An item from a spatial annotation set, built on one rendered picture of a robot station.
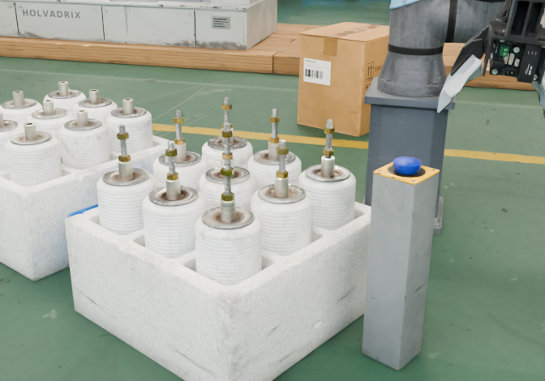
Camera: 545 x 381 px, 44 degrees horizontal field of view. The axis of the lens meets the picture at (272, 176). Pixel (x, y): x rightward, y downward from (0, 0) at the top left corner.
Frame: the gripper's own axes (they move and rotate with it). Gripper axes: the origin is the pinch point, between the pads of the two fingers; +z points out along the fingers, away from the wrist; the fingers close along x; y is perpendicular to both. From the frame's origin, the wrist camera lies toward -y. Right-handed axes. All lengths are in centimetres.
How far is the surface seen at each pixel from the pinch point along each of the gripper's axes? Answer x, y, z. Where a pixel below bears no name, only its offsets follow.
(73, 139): -75, -18, 25
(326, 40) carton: -39, -111, 30
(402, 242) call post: -9.1, 7.7, 17.7
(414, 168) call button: -9.4, 3.9, 7.4
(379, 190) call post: -13.7, 4.7, 11.5
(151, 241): -46, 12, 23
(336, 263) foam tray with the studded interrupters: -18.5, 3.0, 27.1
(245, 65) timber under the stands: -83, -181, 69
